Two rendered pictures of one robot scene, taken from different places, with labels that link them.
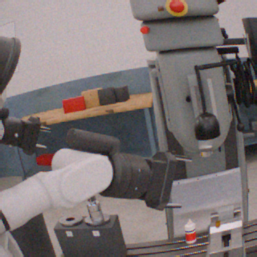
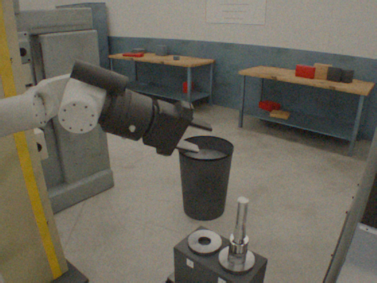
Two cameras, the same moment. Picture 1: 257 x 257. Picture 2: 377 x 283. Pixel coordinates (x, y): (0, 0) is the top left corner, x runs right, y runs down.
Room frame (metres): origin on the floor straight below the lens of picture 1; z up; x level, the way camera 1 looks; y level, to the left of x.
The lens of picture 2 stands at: (0.81, 0.00, 1.67)
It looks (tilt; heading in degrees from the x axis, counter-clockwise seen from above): 24 degrees down; 29
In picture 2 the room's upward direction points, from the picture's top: straight up
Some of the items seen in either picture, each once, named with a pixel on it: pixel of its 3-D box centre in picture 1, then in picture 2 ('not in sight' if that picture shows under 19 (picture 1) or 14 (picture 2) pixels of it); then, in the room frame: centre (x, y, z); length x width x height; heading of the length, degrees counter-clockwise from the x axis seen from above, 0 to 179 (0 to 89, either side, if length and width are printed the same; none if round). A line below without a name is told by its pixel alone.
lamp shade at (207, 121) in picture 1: (206, 124); not in sight; (1.08, -0.20, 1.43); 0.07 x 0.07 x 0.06
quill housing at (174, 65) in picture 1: (197, 95); not in sight; (1.32, -0.23, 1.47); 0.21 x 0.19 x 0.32; 81
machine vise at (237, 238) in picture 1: (226, 231); not in sight; (1.27, -0.28, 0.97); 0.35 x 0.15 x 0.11; 168
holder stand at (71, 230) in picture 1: (91, 241); (217, 275); (1.36, 0.21, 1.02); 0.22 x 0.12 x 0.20; 79
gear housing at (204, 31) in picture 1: (183, 31); not in sight; (1.35, -0.23, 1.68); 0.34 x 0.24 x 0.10; 171
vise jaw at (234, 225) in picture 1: (226, 226); not in sight; (1.25, -0.27, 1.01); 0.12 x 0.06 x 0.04; 78
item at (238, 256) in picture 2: (95, 212); (237, 250); (1.35, 0.16, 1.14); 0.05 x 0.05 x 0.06
